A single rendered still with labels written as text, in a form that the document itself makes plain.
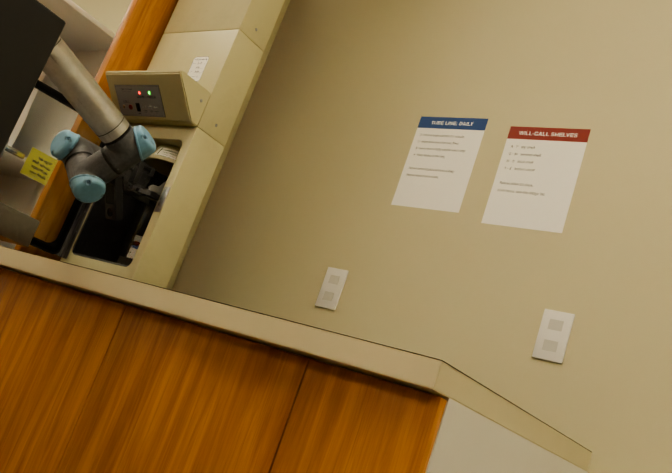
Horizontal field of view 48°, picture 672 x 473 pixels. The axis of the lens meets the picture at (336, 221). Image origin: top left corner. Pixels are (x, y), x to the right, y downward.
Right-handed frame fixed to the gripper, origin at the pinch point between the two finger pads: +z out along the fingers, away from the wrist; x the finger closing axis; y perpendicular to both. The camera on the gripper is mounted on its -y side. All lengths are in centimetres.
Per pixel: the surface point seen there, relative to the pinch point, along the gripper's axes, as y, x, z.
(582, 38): 71, -90, 36
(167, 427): -48, -72, -39
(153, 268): -18.3, -14.1, -6.1
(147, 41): 47, 23, -9
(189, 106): 23.2, -14.1, -14.0
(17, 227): -27, -70, -76
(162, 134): 16.9, -1.7, -9.4
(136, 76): 28.6, 3.9, -19.8
